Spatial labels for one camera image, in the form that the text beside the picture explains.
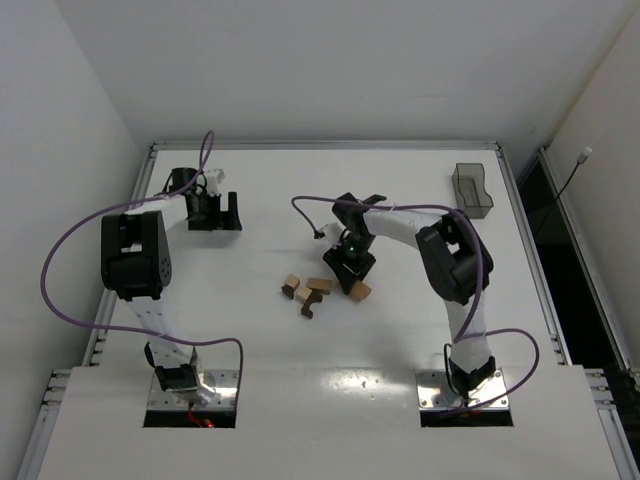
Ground light wood cube block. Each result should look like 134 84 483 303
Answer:
284 274 300 292
295 287 313 304

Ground grey translucent plastic bin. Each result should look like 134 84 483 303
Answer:
451 163 494 219

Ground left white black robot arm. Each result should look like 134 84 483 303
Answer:
100 168 242 406

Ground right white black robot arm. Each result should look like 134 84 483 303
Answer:
323 193 496 399

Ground dark wood arch block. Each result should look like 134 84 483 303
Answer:
301 290 323 319

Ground dark wood quarter-round block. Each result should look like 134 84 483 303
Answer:
281 283 296 300

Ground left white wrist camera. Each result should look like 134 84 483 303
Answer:
205 169 225 196

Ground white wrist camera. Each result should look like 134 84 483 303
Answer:
205 169 225 196
314 222 343 244

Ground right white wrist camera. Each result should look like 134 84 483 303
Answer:
314 222 343 244

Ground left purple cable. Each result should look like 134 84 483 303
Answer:
39 130 245 415

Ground purple cable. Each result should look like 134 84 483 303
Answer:
291 195 541 417
39 130 245 415

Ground aluminium table frame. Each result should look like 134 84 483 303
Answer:
38 142 628 479

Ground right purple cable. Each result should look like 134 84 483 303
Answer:
291 195 541 417

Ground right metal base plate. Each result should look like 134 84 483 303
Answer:
415 369 512 414

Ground metal base plate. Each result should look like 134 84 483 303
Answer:
146 370 239 412
415 369 512 414

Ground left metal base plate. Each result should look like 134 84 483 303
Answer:
146 370 239 412

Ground black cable with white plug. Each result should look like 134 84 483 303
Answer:
529 146 593 241

